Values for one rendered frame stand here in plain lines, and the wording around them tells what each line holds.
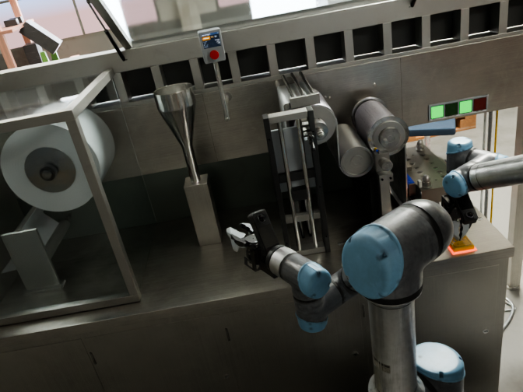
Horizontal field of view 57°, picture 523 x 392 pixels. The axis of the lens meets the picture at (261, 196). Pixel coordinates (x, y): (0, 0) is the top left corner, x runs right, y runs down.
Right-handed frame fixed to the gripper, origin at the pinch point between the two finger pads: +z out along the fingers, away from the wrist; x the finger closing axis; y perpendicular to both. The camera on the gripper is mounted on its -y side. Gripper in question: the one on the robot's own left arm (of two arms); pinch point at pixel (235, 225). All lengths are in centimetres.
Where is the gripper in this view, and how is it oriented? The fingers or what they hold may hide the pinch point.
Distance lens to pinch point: 137.2
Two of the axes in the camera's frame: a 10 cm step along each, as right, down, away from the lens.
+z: -5.9, -2.8, 7.6
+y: 0.6, 9.2, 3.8
